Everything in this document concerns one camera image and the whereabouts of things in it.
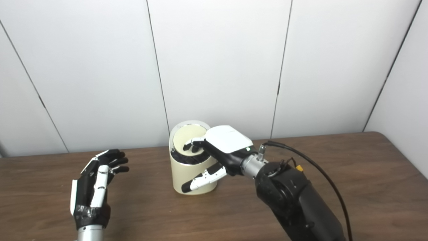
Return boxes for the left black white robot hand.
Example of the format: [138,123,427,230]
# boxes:
[70,149,130,230]

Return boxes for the black bin liner bag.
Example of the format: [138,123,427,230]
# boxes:
[171,147,214,165]

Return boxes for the round cream bin lid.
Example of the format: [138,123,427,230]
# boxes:
[173,125,209,158]

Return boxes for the thin cable yellow connector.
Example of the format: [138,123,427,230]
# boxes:
[279,157,305,173]

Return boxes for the cream-colored bin body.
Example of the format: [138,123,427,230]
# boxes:
[169,120,218,195]

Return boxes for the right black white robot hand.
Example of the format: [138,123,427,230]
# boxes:
[181,125,254,193]

